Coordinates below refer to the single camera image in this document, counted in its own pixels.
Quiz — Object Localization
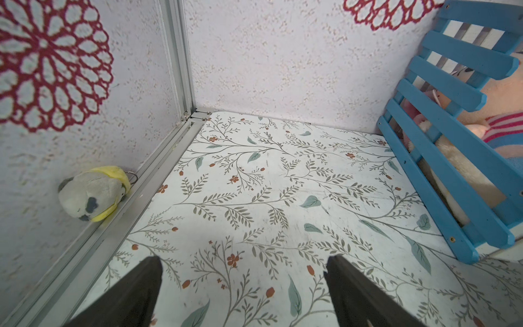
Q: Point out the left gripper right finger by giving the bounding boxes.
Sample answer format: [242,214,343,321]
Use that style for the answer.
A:
[324,255,424,326]

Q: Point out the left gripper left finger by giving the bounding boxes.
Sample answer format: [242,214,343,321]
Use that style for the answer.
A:
[65,256,163,327]

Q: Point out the blue white toy crib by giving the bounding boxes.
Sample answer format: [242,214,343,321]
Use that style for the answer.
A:
[377,1,522,264]

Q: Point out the plush doll blue shorts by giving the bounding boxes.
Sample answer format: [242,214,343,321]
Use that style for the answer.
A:
[402,52,522,226]

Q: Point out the small round plush on wall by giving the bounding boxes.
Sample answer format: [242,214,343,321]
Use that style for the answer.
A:
[58,166,137,222]

